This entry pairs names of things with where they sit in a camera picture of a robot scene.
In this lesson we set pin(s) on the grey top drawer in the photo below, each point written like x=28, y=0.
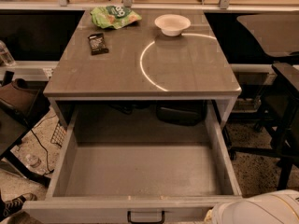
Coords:
x=116, y=168

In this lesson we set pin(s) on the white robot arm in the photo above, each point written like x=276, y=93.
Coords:
x=278, y=207

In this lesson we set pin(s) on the grey drawer cabinet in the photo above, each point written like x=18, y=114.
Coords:
x=145, y=64

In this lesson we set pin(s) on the black box under cabinet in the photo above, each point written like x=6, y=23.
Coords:
x=186, y=113

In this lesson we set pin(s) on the black snack packet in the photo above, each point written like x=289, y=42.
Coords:
x=97, y=44

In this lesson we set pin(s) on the white bowl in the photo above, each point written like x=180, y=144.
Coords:
x=172, y=24

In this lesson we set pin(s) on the green chip bag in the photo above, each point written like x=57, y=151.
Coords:
x=115, y=17

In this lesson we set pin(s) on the brown bag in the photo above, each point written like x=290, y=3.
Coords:
x=27, y=106

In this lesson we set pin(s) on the plastic water bottle on floor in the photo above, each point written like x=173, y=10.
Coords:
x=34, y=164

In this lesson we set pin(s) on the black office chair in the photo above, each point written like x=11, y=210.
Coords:
x=278, y=36

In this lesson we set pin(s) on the clear plastic bottle left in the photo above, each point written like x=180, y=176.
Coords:
x=5, y=55

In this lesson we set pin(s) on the black sneaker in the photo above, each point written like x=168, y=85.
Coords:
x=12, y=207

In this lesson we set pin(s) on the wire mesh basket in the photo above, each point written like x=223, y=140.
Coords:
x=58, y=135

